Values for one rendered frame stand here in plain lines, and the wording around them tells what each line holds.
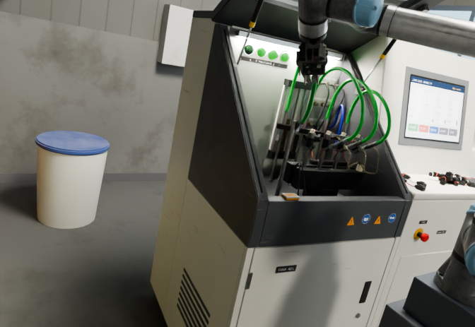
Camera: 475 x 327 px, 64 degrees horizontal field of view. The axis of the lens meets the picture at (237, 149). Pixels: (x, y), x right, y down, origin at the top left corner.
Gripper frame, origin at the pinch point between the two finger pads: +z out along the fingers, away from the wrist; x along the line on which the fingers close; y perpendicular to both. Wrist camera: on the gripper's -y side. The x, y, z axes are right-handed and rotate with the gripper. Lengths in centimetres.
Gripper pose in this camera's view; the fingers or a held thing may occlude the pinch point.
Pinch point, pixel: (311, 78)
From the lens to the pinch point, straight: 120.4
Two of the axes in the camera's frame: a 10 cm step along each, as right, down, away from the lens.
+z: 1.3, 5.6, 8.2
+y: -1.1, 8.3, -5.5
